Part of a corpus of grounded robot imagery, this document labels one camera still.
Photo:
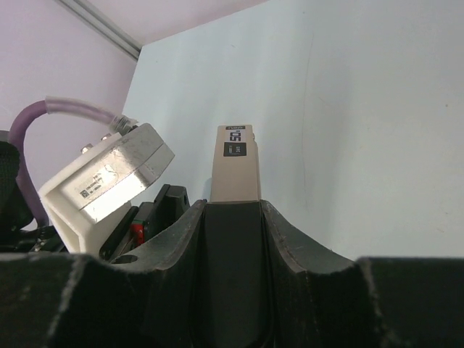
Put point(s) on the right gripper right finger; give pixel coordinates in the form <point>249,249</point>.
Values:
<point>322,299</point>

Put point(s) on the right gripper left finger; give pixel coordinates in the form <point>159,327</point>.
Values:
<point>141,299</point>

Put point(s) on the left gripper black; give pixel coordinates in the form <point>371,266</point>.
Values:
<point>142,223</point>

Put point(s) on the beige black stapler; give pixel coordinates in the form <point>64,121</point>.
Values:
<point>232,299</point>

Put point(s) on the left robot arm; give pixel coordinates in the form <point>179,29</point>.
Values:
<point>15,214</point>

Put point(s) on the aluminium frame rail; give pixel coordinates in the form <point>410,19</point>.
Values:
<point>103,25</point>

